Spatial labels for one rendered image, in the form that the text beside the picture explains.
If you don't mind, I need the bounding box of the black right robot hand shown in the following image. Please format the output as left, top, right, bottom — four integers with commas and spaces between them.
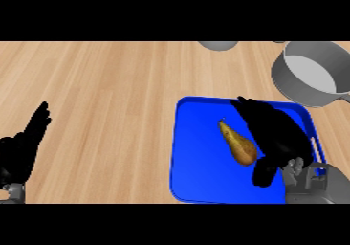
228, 96, 315, 189

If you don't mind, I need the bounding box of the brown pear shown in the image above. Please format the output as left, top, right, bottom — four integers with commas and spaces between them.
216, 118, 259, 167

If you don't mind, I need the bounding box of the grey pot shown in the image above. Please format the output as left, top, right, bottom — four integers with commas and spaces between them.
270, 41, 350, 109

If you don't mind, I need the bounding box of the grey round object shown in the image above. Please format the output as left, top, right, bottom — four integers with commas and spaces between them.
196, 41, 239, 52

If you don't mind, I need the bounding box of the blue tray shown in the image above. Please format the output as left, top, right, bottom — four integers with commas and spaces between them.
169, 96, 327, 205

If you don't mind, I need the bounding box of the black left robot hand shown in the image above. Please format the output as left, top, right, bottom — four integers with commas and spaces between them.
0, 100, 52, 190

